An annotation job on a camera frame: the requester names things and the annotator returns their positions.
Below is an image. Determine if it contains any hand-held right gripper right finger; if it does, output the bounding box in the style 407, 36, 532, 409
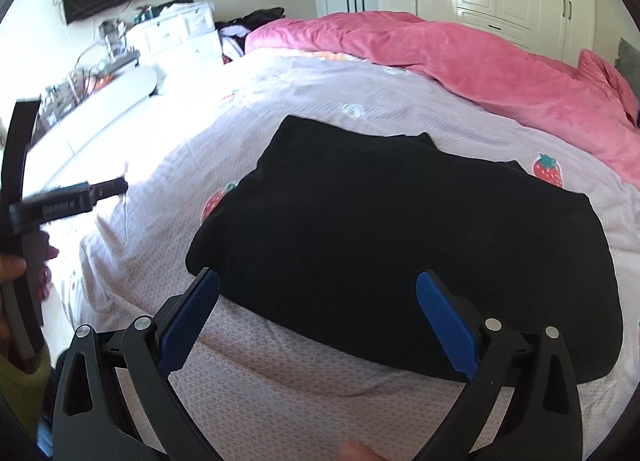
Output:
412, 268, 583, 461

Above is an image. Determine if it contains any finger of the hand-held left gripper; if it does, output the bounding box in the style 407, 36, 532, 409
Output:
87, 178, 129, 200

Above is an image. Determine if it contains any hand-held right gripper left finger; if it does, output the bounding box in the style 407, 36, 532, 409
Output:
52, 267, 226, 461

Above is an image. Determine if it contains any black garment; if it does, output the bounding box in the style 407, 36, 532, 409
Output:
185, 115, 625, 384

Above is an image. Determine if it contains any pile of clothes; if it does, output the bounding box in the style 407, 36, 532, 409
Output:
215, 7, 286, 64

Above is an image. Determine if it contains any person's left hand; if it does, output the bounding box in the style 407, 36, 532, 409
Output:
0, 236, 60, 337

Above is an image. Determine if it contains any person's right hand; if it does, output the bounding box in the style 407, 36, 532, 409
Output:
339, 442, 383, 461

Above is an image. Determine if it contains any white dresser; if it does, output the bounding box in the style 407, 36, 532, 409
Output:
22, 65, 161, 192

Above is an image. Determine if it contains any clutter of small dresser things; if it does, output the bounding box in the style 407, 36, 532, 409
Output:
37, 18, 141, 116

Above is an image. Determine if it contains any white plastic drawer unit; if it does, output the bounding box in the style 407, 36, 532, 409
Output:
125, 1, 223, 72

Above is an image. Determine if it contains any printed bed sheet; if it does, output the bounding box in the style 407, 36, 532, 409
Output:
25, 48, 640, 461

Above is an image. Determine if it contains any pink blanket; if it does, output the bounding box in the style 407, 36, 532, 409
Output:
244, 11, 640, 189

